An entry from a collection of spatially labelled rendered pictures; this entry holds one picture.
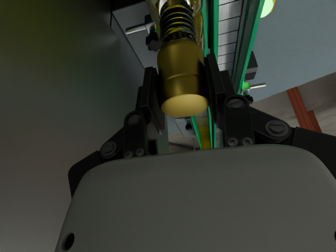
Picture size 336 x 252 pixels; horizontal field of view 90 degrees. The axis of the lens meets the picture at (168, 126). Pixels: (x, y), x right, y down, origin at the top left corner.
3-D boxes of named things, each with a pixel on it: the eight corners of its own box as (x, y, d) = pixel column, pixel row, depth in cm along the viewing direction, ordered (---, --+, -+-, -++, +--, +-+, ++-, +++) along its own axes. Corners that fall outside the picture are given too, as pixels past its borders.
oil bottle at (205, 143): (199, 131, 113) (205, 175, 103) (208, 130, 112) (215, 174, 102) (200, 134, 118) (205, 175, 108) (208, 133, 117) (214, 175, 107)
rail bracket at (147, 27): (123, -5, 34) (119, 45, 29) (155, -16, 32) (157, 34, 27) (132, 13, 37) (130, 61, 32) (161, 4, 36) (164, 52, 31)
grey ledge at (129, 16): (113, -16, 40) (110, 17, 36) (148, -29, 38) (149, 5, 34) (182, 124, 126) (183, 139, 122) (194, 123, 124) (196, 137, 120)
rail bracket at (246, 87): (235, 65, 55) (245, 100, 50) (260, 60, 53) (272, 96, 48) (234, 72, 58) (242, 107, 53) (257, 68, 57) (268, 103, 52)
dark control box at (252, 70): (231, 54, 67) (236, 71, 64) (253, 49, 65) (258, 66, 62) (229, 67, 75) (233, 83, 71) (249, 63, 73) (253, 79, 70)
